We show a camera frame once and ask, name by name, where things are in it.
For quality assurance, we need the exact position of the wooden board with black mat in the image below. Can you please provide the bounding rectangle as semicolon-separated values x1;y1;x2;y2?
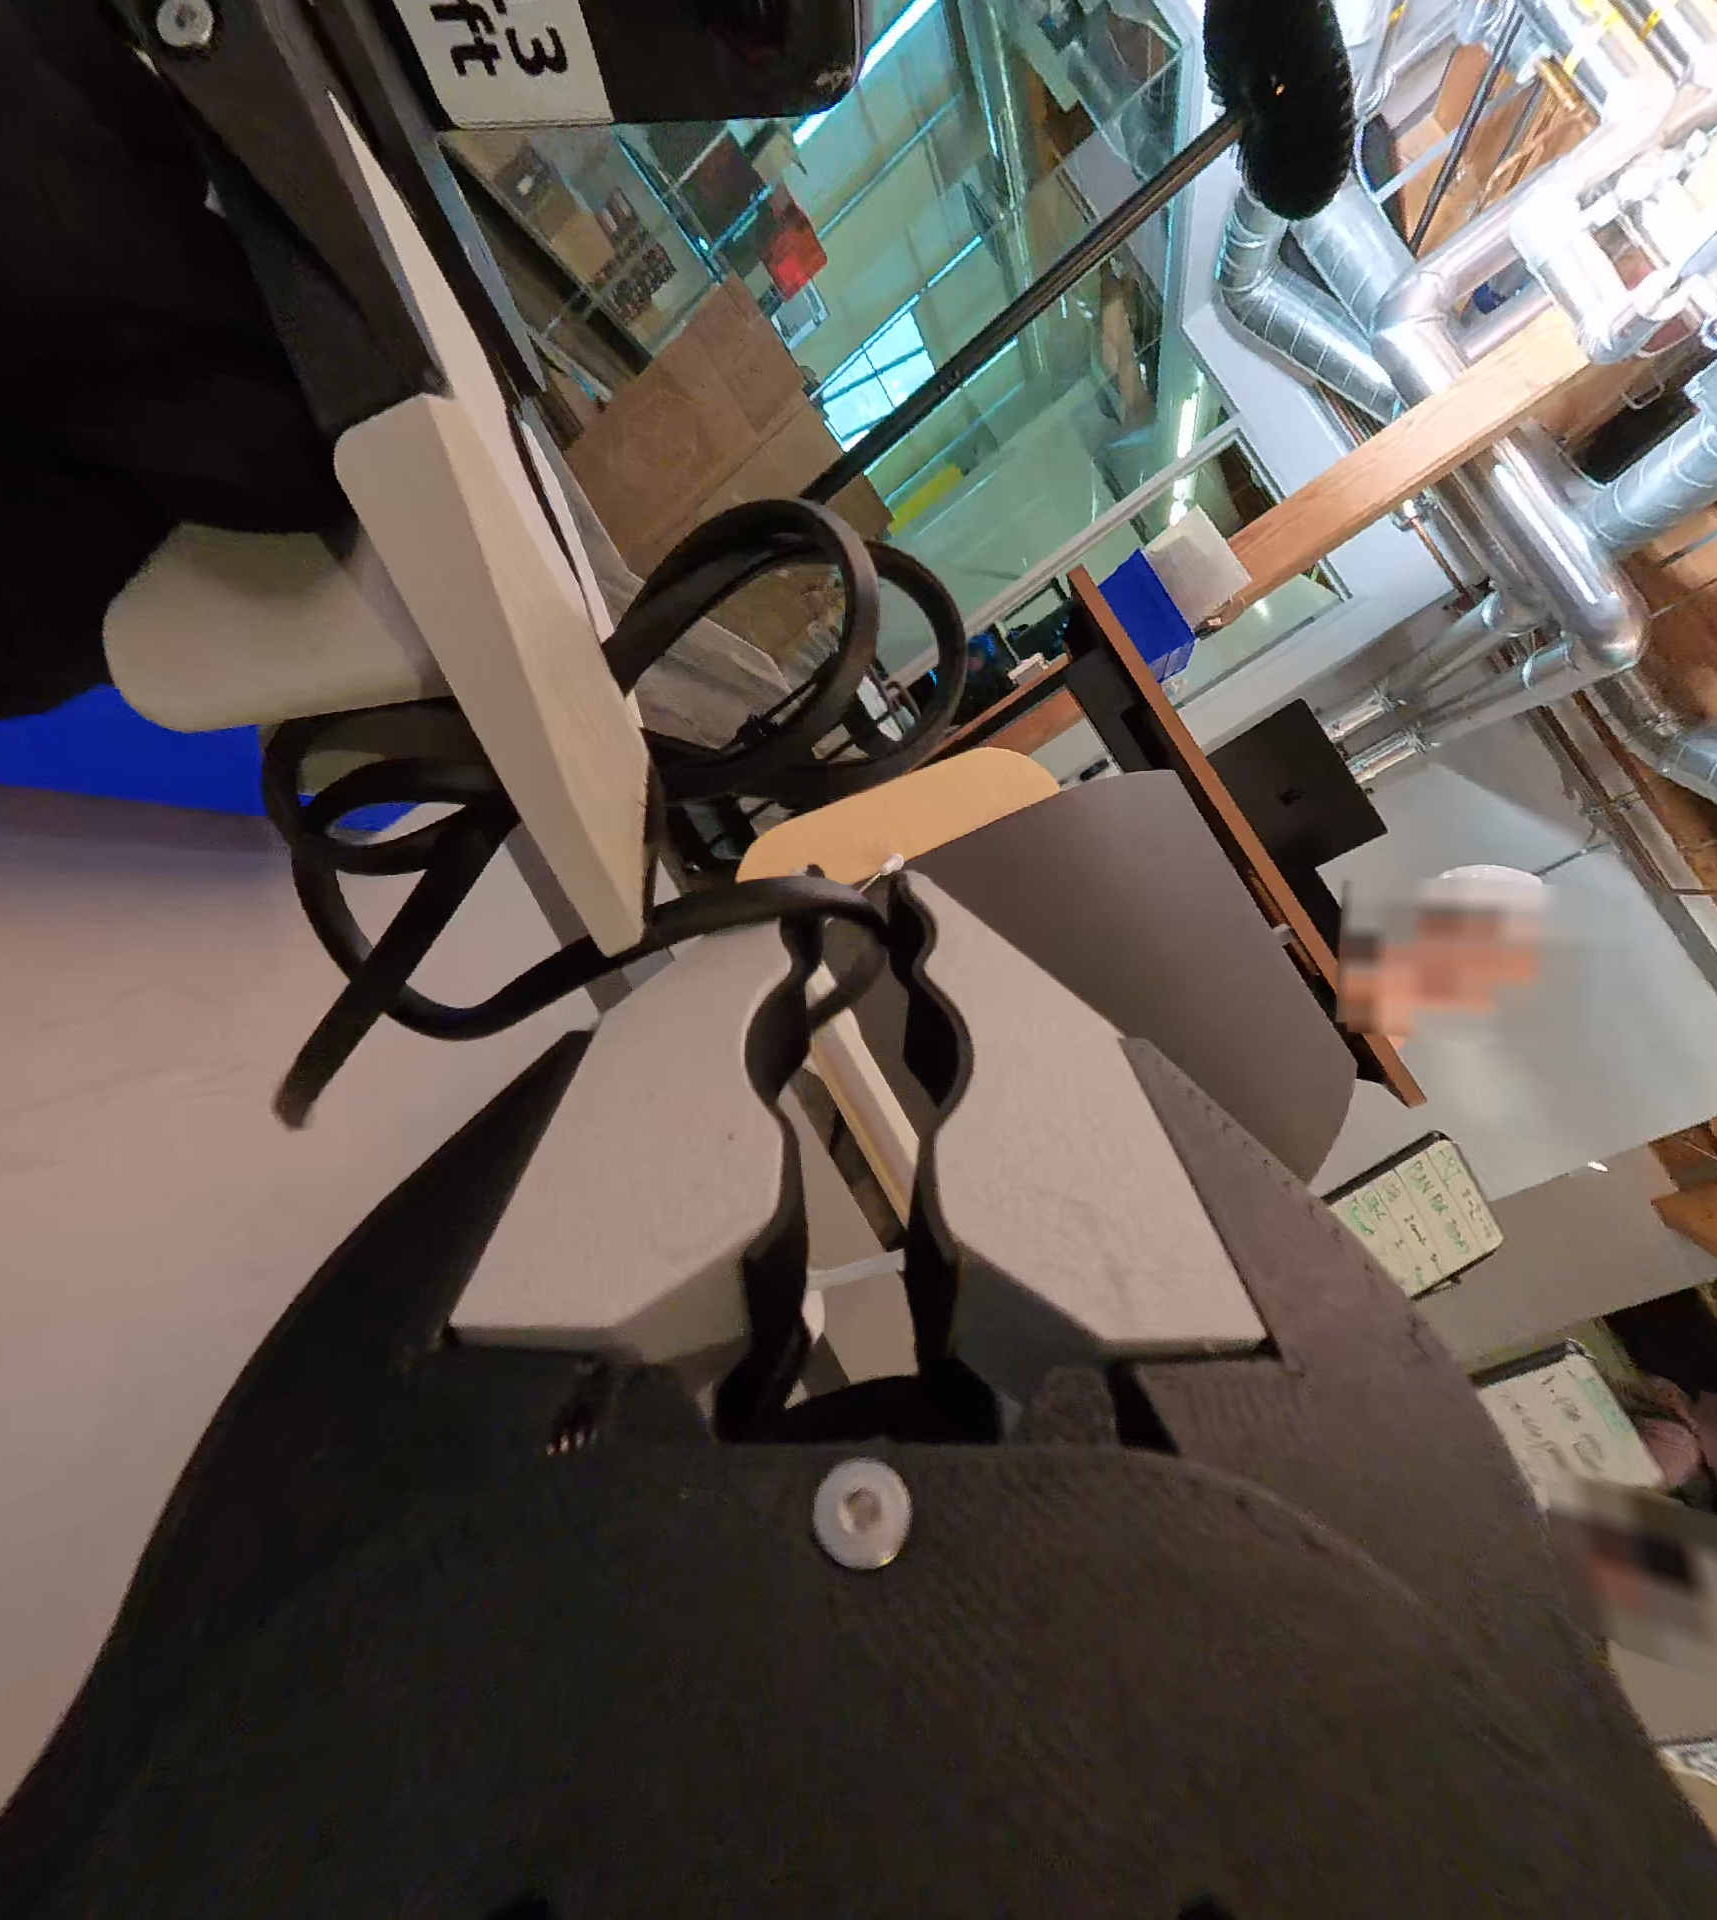
733;750;1360;1219

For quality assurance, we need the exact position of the white board stand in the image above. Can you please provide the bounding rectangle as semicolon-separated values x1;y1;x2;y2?
798;1021;920;1308

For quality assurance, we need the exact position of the whiteboard with writing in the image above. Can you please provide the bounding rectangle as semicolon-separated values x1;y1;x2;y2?
1475;1350;1670;1519
1325;1135;1504;1303

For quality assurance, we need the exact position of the orange 3D printer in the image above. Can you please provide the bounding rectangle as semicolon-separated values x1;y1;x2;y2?
755;197;831;296

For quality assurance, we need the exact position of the large cardboard box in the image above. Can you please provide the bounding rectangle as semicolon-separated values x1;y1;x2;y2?
565;276;861;572

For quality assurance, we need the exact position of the wooden standing desk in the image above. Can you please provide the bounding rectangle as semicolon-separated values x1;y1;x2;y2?
934;301;1587;1112

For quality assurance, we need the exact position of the blue plastic bin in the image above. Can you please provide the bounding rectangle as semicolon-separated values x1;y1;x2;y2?
0;685;424;842

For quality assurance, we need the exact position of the silver bent duct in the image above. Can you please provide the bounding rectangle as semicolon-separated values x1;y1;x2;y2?
1212;120;1717;872

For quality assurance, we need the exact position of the thin black cable loop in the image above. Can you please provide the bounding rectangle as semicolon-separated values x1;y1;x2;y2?
259;497;981;1137

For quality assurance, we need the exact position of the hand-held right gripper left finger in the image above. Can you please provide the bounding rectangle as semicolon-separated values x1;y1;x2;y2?
449;930;819;1413

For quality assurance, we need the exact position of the small blue bin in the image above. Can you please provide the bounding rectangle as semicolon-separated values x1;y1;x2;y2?
1114;594;1208;679

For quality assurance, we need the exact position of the black round-top pole stand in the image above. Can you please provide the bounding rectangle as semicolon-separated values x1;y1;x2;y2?
798;0;1365;512

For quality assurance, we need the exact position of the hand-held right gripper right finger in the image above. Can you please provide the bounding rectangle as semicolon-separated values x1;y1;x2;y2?
888;871;1277;1398

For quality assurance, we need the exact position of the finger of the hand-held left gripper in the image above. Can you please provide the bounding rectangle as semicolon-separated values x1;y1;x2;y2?
329;91;657;962

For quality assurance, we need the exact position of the person's left hand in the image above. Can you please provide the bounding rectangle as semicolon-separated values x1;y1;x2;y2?
0;0;364;728

